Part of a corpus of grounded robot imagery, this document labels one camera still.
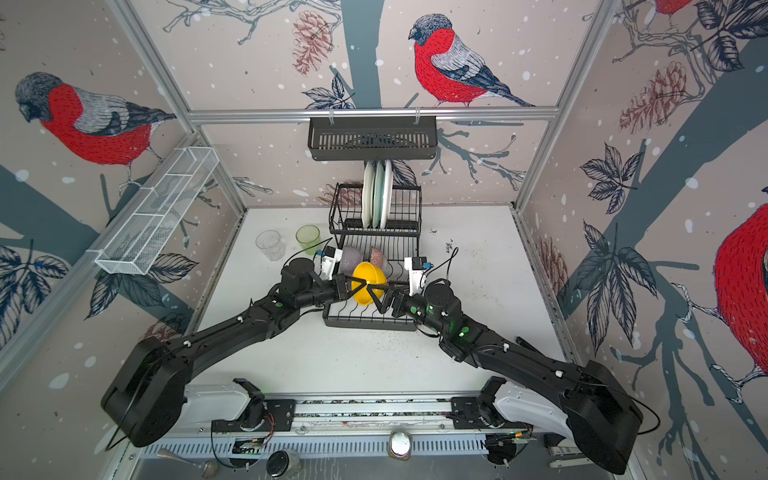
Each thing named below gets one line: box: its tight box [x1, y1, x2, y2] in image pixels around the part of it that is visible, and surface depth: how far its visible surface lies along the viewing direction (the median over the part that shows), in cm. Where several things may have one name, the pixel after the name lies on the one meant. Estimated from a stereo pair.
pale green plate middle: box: [373, 161, 385, 229], surface depth 78 cm
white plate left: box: [362, 162, 376, 228], surface depth 79 cm
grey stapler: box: [544, 433, 592, 468], surface depth 69 cm
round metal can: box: [266, 449, 302, 479], surface depth 61 cm
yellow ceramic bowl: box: [352, 262, 387, 305], surface depth 78 cm
